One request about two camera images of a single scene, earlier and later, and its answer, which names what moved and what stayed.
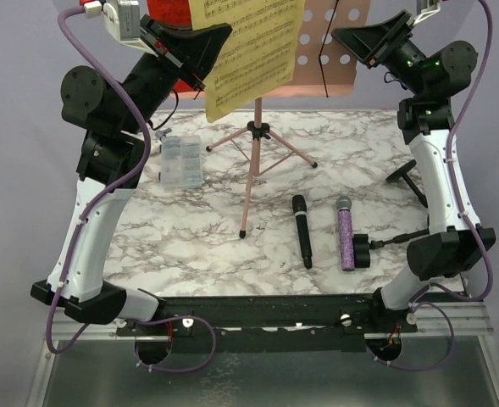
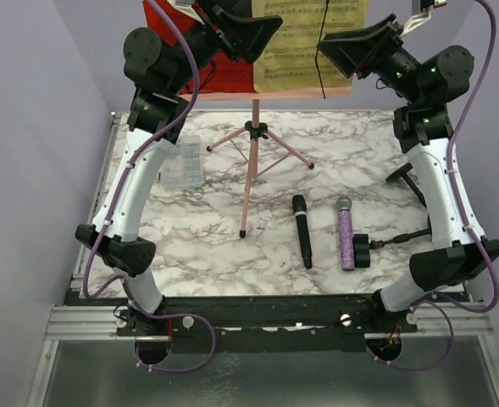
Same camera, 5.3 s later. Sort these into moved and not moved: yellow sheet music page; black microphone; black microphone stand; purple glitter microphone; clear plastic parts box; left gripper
Moved: yellow sheet music page; left gripper
Not moved: purple glitter microphone; black microphone; black microphone stand; clear plastic parts box
